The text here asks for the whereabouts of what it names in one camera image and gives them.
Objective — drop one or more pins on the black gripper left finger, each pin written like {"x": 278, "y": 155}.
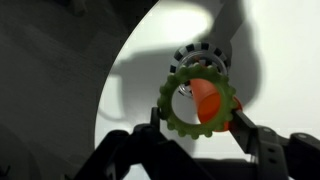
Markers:
{"x": 155, "y": 118}

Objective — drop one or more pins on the orange peg ring holder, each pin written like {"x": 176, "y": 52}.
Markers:
{"x": 205, "y": 95}

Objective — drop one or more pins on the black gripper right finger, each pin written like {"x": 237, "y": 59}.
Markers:
{"x": 277, "y": 157}

